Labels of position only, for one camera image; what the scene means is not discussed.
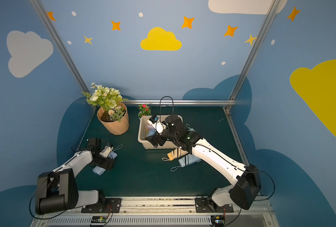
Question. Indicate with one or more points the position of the aluminium frame right post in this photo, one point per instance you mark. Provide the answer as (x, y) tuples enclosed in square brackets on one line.
[(268, 20)]

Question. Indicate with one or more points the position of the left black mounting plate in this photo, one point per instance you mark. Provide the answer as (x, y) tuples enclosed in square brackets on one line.
[(109, 205)]

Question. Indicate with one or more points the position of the small pink flower pot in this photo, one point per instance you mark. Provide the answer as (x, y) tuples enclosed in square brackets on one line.
[(144, 110)]

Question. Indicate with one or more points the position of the left green circuit board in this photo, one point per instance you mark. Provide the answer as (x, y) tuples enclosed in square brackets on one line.
[(99, 221)]

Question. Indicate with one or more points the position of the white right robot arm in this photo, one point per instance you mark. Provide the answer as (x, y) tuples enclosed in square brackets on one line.
[(245, 182)]

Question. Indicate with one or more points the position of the black mounting plate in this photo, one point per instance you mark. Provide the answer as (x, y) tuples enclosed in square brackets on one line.
[(109, 205), (205, 205)]

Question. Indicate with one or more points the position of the aluminium frame post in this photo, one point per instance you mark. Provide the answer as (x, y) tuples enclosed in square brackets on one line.
[(52, 31), (268, 20)]

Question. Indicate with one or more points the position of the blue-grey umbrella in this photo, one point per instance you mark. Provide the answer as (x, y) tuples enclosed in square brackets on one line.
[(185, 161)]

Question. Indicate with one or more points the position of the tan umbrella with black strap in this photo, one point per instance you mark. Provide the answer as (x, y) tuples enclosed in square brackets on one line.
[(175, 154)]

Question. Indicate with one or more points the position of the tan pot with white flowers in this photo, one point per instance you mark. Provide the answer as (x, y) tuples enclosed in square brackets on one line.
[(112, 112)]

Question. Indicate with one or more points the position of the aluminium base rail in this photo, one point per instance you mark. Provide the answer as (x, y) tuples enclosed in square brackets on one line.
[(167, 211)]

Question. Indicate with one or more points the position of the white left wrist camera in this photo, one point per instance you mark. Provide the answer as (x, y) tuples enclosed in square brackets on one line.
[(106, 151)]

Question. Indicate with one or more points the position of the aluminium frame back bar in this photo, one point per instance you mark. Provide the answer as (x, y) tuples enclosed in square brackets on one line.
[(181, 102)]

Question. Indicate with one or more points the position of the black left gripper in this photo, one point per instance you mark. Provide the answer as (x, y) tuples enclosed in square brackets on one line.
[(105, 161)]

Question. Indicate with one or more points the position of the pale blue umbrella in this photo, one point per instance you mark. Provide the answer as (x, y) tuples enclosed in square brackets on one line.
[(100, 171)]

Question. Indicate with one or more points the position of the aluminium frame left post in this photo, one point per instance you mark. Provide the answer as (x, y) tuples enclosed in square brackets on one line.
[(52, 31)]

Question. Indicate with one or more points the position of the green circuit board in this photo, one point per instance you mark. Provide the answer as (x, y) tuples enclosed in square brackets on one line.
[(217, 221), (99, 221)]

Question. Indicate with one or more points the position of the mint umbrella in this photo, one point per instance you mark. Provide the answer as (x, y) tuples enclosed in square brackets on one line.
[(189, 128)]

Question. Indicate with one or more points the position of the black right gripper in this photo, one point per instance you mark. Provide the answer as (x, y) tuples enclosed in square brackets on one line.
[(158, 137)]

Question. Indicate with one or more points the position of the right green circuit board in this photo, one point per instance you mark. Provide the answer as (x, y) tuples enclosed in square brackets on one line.
[(217, 221)]

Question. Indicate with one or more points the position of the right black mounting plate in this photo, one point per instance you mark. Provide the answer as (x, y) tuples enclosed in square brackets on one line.
[(205, 205)]

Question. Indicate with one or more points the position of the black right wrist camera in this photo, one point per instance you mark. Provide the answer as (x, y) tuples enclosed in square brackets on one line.
[(157, 124)]

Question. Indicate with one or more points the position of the beige plastic storage box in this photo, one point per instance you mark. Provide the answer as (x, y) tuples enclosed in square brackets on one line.
[(145, 139)]

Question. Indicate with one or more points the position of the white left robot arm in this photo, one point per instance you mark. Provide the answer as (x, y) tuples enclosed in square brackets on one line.
[(57, 190)]

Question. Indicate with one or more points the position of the sky blue umbrella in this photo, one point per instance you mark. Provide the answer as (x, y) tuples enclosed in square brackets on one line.
[(150, 132)]

